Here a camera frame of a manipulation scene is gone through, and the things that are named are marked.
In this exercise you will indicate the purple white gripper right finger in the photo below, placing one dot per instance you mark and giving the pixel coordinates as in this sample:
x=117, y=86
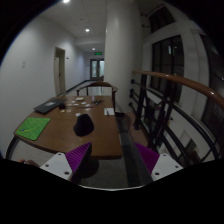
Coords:
x=157, y=165

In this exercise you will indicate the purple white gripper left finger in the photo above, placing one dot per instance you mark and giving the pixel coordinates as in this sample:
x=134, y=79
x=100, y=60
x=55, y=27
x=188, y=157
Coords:
x=65, y=165

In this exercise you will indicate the black vertical computer mouse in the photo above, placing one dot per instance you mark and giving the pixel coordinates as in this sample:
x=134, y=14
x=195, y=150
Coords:
x=84, y=125

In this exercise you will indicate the green mouse pad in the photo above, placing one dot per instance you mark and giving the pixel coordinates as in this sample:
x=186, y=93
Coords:
x=31, y=128

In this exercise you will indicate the black metal railing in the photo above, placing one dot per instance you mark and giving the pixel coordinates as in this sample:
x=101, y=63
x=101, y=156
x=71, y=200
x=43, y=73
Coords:
x=165, y=124

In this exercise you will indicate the small black cup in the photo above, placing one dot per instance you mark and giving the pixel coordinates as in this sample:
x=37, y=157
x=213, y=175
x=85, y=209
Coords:
x=62, y=106

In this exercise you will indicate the dark grey laptop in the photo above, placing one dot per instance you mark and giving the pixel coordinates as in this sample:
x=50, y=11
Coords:
x=48, y=106

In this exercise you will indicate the white notepad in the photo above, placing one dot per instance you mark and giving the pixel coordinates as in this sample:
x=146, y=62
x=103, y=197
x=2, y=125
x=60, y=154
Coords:
x=109, y=112

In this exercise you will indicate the white paper on table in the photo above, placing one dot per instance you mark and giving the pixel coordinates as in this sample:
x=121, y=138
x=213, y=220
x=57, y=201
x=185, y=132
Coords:
x=79, y=99

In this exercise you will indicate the wooden stair handrail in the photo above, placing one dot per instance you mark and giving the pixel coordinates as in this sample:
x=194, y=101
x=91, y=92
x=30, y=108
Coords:
x=207, y=91

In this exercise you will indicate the glass double door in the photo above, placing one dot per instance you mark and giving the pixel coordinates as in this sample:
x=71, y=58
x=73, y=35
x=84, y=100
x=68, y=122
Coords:
x=97, y=69

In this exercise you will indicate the black framed window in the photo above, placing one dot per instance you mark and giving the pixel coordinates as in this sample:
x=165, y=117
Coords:
x=168, y=58

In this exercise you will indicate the side doorway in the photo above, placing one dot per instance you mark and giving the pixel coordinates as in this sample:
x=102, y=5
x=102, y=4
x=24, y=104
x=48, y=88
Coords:
x=59, y=71

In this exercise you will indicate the green exit sign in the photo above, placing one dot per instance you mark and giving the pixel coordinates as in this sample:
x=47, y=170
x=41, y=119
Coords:
x=98, y=53

